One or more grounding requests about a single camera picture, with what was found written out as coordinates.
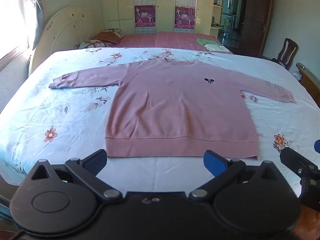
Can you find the floral patterned pillow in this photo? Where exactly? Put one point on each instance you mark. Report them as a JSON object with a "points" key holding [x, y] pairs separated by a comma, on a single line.
{"points": [[91, 45]]}

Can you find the dark wooden chair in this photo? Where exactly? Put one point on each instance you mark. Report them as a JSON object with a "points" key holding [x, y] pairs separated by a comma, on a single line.
{"points": [[287, 52]]}

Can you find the window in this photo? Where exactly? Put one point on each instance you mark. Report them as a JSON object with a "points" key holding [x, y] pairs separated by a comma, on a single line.
{"points": [[10, 17]]}

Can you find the brown striped pillow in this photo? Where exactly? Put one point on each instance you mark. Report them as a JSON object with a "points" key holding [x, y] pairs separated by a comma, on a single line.
{"points": [[108, 36]]}

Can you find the green folded cloth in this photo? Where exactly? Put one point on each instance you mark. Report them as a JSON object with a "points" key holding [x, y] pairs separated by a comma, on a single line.
{"points": [[206, 41]]}

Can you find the wooden furniture edge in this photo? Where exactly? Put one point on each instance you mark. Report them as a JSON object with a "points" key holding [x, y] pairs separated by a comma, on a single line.
{"points": [[311, 80]]}

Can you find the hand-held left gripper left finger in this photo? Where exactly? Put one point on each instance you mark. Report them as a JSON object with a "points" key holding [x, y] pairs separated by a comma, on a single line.
{"points": [[98, 158]]}

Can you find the grey curtain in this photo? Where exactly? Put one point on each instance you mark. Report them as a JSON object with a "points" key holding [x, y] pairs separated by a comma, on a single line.
{"points": [[37, 17]]}

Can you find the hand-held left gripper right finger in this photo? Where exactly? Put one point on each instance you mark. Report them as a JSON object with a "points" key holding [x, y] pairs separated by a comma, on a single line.
{"points": [[213, 161]]}

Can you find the floral bed sheet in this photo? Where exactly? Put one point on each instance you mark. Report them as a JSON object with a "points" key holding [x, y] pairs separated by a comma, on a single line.
{"points": [[62, 117]]}

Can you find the cream round headboard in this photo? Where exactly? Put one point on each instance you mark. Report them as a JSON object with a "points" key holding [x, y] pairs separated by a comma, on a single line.
{"points": [[70, 30]]}

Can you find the dark wooden door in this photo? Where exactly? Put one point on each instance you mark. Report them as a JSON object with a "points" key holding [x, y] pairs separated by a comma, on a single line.
{"points": [[257, 17]]}

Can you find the cream wardrobe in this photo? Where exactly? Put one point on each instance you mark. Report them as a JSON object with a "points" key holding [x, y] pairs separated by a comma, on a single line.
{"points": [[165, 5]]}

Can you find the pink sweater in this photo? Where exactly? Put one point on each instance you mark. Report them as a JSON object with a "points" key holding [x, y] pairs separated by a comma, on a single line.
{"points": [[175, 105]]}

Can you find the white folded cloth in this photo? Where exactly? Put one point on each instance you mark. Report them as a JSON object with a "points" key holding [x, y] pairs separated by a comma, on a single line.
{"points": [[216, 48]]}

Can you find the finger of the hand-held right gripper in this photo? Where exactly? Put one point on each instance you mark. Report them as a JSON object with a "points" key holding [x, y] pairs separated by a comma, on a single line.
{"points": [[317, 147], [297, 162]]}

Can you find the pink checked bed sheet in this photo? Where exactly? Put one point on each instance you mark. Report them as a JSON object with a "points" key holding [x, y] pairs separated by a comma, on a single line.
{"points": [[162, 40]]}

